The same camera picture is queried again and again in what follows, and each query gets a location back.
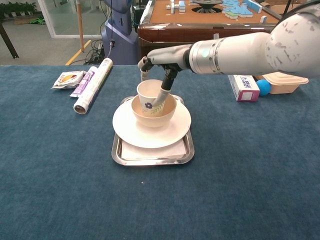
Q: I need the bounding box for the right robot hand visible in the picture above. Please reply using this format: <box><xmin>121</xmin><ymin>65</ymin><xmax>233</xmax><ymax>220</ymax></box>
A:
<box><xmin>137</xmin><ymin>44</ymin><xmax>193</xmax><ymax>109</ymax></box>

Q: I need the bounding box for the white flower-print paper cup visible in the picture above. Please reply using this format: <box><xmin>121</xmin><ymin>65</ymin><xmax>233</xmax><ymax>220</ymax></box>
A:
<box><xmin>136</xmin><ymin>79</ymin><xmax>171</xmax><ymax>116</ymax></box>

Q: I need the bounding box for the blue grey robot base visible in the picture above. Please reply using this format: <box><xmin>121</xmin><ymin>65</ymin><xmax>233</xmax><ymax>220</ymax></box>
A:
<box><xmin>100</xmin><ymin>0</ymin><xmax>140</xmax><ymax>65</ymax></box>

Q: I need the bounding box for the beige bowl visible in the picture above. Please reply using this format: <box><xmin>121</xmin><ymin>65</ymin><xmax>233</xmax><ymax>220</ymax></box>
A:
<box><xmin>131</xmin><ymin>93</ymin><xmax>178</xmax><ymax>129</ymax></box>

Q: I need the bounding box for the square steel tray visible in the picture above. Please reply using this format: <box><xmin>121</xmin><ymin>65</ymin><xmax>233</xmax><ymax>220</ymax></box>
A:
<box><xmin>111</xmin><ymin>95</ymin><xmax>196</xmax><ymax>167</ymax></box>

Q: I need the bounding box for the brown mahjong table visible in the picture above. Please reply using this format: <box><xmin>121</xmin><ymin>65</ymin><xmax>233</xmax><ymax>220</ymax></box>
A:
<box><xmin>137</xmin><ymin>0</ymin><xmax>288</xmax><ymax>65</ymax></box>

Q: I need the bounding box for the white printed wrap roll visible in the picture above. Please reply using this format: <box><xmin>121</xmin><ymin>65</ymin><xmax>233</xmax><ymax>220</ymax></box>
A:
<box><xmin>72</xmin><ymin>57</ymin><xmax>114</xmax><ymax>115</ymax></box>

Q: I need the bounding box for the white pink toothpaste box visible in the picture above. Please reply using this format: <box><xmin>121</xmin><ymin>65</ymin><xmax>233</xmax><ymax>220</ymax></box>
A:
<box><xmin>227</xmin><ymin>74</ymin><xmax>261</xmax><ymax>103</ymax></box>

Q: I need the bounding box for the white round plate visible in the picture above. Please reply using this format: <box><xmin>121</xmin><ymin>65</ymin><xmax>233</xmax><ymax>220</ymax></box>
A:
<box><xmin>112</xmin><ymin>100</ymin><xmax>192</xmax><ymax>149</ymax></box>

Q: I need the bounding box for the purple white sachet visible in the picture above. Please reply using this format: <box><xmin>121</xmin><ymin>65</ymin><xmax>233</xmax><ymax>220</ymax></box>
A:
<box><xmin>69</xmin><ymin>70</ymin><xmax>97</xmax><ymax>98</ymax></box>

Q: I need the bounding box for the wooden pole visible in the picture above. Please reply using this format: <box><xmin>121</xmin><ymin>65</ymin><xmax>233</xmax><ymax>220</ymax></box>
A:
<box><xmin>76</xmin><ymin>0</ymin><xmax>85</xmax><ymax>53</ymax></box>

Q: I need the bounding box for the small blue ball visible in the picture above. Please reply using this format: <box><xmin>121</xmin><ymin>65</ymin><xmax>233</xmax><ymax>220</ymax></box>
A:
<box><xmin>255</xmin><ymin>79</ymin><xmax>272</xmax><ymax>97</ymax></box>

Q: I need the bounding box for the white paper napkin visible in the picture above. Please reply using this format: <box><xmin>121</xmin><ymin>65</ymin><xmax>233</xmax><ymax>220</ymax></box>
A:
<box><xmin>120</xmin><ymin>138</ymin><xmax>187</xmax><ymax>161</ymax></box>

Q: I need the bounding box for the yellow red snack packet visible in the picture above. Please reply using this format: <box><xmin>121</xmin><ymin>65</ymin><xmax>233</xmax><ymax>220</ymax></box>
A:
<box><xmin>51</xmin><ymin>70</ymin><xmax>87</xmax><ymax>90</ymax></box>

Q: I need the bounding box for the cardboard box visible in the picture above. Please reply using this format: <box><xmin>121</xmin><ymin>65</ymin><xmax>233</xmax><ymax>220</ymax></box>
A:
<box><xmin>259</xmin><ymin>0</ymin><xmax>308</xmax><ymax>20</ymax></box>

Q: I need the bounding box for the beige lidded lunch box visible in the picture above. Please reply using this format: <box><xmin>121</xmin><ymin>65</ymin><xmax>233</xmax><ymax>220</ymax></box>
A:
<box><xmin>261</xmin><ymin>71</ymin><xmax>310</xmax><ymax>95</ymax></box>

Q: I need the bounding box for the black table leg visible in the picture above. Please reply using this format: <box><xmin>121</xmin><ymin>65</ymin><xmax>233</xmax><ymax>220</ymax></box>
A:
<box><xmin>0</xmin><ymin>21</ymin><xmax>20</xmax><ymax>60</ymax></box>

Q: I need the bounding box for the blue felt table cloth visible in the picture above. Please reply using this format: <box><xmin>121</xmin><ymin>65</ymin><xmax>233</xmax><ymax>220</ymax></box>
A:
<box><xmin>0</xmin><ymin>64</ymin><xmax>320</xmax><ymax>240</ymax></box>

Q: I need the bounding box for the black hanging cable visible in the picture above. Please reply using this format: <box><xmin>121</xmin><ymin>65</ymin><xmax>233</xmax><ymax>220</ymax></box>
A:
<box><xmin>108</xmin><ymin>0</ymin><xmax>116</xmax><ymax>57</ymax></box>

